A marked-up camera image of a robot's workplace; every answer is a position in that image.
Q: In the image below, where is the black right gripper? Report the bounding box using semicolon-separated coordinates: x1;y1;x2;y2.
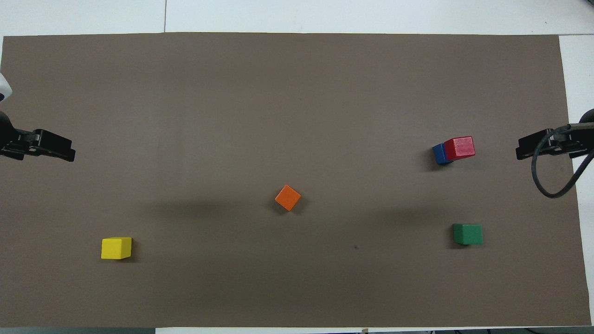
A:
516;109;594;161

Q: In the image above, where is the orange wooden block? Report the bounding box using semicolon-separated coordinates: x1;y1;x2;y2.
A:
275;185;302;212

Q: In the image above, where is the green wooden block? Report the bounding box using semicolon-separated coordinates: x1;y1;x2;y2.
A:
453;224;483;245

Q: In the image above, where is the brown table mat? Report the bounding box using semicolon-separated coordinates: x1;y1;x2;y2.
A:
0;32;592;329

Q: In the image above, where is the yellow wooden block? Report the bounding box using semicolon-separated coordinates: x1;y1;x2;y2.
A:
101;237;132;260

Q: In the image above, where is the blue wooden block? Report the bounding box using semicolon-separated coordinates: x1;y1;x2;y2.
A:
433;143;454;166

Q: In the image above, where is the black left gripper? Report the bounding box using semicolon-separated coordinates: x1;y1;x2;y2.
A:
0;111;76;163

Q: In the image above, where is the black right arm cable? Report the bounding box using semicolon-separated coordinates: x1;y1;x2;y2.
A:
531;124;594;199

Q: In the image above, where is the red wooden block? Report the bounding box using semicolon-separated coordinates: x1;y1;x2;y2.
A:
444;136;476;161

